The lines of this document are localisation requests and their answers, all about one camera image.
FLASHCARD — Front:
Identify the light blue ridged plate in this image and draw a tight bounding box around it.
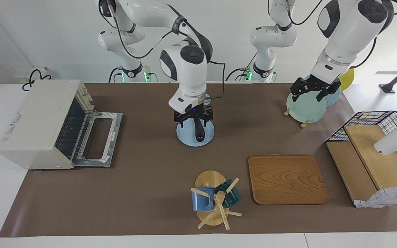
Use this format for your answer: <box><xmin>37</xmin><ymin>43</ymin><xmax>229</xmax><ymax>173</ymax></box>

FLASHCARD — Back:
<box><xmin>176</xmin><ymin>119</ymin><xmax>215</xmax><ymax>147</ymax></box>

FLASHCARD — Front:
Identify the dark purple eggplant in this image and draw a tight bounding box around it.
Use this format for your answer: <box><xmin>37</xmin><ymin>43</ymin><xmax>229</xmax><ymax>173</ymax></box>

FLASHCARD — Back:
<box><xmin>194</xmin><ymin>117</ymin><xmax>206</xmax><ymax>142</ymax></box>

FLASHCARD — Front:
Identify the glass oven door with handle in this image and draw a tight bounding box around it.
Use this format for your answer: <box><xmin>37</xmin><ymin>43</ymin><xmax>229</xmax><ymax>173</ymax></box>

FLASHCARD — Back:
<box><xmin>71</xmin><ymin>111</ymin><xmax>123</xmax><ymax>168</ymax></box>

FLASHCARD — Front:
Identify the beige toaster oven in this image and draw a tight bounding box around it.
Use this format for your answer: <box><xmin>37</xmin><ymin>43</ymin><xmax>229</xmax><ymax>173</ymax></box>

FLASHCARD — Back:
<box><xmin>0</xmin><ymin>80</ymin><xmax>95</xmax><ymax>170</ymax></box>

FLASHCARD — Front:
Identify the light blue smooth plate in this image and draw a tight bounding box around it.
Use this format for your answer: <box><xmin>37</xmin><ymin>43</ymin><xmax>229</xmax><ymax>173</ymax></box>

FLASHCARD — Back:
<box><xmin>304</xmin><ymin>73</ymin><xmax>341</xmax><ymax>107</ymax></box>

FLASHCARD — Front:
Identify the pale green plate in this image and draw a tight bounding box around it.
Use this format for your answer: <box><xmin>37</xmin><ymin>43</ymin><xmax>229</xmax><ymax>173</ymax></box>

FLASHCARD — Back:
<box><xmin>286</xmin><ymin>89</ymin><xmax>327</xmax><ymax>123</ymax></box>

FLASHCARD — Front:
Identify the wooden plate rack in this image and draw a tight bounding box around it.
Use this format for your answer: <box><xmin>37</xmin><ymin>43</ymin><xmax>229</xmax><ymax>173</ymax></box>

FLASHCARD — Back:
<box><xmin>283</xmin><ymin>107</ymin><xmax>310</xmax><ymax>129</ymax></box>

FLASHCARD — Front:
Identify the yellow plate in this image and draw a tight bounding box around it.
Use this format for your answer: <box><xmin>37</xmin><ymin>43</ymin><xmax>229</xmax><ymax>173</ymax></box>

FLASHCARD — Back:
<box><xmin>338</xmin><ymin>68</ymin><xmax>355</xmax><ymax>91</ymax></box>

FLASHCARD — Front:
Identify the wooden mug tree stand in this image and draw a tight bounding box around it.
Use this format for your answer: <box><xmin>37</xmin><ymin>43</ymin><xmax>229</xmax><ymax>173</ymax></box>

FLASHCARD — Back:
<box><xmin>190</xmin><ymin>170</ymin><xmax>243</xmax><ymax>231</ymax></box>

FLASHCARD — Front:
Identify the brown table mat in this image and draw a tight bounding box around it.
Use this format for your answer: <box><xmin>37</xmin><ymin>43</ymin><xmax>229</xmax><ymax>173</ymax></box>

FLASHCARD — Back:
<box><xmin>0</xmin><ymin>83</ymin><xmax>397</xmax><ymax>238</ymax></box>

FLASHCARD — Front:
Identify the rectangular wooden tray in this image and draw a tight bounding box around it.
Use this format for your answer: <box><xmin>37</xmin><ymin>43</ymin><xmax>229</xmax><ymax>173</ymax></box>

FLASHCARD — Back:
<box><xmin>248</xmin><ymin>154</ymin><xmax>329</xmax><ymax>206</ymax></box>

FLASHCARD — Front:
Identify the white cup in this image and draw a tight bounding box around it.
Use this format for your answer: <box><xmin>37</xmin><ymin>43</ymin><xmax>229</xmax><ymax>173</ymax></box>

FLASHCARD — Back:
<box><xmin>374</xmin><ymin>117</ymin><xmax>397</xmax><ymax>156</ymax></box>

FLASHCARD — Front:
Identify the dark green mug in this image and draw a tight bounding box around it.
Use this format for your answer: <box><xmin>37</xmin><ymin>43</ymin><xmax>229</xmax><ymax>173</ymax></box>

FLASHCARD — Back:
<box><xmin>215</xmin><ymin>179</ymin><xmax>242</xmax><ymax>208</ymax></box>

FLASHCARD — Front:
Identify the blue mug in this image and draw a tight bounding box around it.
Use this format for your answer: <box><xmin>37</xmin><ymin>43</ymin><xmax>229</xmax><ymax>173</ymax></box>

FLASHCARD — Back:
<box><xmin>192</xmin><ymin>186</ymin><xmax>216</xmax><ymax>212</ymax></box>

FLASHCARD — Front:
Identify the wooden two-tier shelf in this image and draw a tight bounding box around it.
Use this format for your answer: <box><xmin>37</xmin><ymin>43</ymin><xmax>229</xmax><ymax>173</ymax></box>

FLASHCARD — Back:
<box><xmin>325</xmin><ymin>125</ymin><xmax>397</xmax><ymax>207</ymax></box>

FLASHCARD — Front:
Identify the white power strip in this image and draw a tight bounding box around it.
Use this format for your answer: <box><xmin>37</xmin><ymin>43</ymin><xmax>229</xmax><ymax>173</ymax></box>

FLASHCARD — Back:
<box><xmin>15</xmin><ymin>66</ymin><xmax>51</xmax><ymax>84</ymax></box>

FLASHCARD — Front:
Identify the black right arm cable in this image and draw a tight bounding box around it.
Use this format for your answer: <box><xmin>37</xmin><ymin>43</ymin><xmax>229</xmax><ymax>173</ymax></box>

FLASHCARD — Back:
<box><xmin>111</xmin><ymin>5</ymin><xmax>226</xmax><ymax>101</ymax></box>

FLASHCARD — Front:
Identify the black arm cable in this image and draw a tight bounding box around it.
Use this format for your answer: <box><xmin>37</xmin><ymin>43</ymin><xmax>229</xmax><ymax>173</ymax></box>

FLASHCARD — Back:
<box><xmin>111</xmin><ymin>5</ymin><xmax>226</xmax><ymax>101</ymax></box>
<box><xmin>267</xmin><ymin>0</ymin><xmax>397</xmax><ymax>69</ymax></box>

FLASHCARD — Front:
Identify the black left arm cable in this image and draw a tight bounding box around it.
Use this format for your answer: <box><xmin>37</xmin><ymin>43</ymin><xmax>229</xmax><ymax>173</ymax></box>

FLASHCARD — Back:
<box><xmin>267</xmin><ymin>0</ymin><xmax>397</xmax><ymax>69</ymax></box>

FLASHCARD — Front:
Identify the oven wire rack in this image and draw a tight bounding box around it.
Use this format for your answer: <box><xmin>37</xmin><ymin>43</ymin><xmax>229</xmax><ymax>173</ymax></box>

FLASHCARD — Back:
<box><xmin>54</xmin><ymin>98</ymin><xmax>94</xmax><ymax>159</ymax></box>

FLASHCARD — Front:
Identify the black power strip cable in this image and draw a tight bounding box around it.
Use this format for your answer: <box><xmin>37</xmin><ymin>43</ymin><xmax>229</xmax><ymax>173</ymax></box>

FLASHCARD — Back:
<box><xmin>22</xmin><ymin>69</ymin><xmax>52</xmax><ymax>92</ymax></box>

